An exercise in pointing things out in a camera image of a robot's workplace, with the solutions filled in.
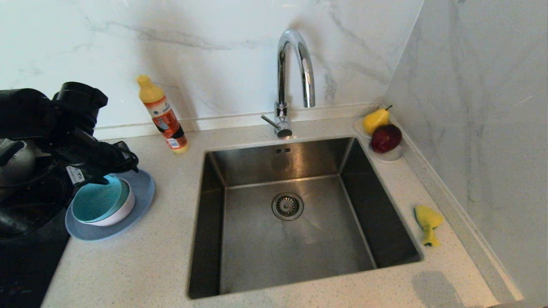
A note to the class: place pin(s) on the blue plate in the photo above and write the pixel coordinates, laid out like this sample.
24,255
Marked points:
143,192

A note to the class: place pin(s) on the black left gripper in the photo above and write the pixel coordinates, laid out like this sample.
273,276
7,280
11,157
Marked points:
90,156

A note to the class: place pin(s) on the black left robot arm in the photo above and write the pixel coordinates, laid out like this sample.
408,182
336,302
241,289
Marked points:
25,113

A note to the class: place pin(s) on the small white fruit dish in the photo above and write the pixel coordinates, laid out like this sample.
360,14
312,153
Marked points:
390,157

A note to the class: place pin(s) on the yellow pear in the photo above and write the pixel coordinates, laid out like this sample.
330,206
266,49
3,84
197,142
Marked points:
375,121

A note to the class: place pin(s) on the yellow fish-shaped sponge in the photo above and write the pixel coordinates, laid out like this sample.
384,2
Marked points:
427,217

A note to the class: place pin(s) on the small pale pink plate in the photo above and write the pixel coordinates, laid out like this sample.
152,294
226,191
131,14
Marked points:
122,216

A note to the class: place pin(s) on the black induction cooktop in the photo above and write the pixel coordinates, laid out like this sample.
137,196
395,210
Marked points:
30,273

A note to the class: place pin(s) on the black frying pan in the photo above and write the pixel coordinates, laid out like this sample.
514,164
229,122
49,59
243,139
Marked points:
30,205

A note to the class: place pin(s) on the orange yellow-capped detergent bottle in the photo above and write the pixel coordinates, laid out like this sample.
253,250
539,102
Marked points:
165,117

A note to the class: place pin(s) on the teal bowl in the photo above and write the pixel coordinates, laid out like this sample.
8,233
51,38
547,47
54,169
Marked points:
96,201

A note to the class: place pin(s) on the stainless steel sink basin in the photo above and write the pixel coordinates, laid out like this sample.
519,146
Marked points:
265,252

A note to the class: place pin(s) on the chrome gooseneck faucet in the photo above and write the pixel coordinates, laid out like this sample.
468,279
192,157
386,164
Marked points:
281,83

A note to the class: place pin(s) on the dark red apple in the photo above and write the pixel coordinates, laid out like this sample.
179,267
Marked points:
385,138

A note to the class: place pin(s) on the round metal drain strainer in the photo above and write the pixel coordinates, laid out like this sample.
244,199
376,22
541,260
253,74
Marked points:
287,205

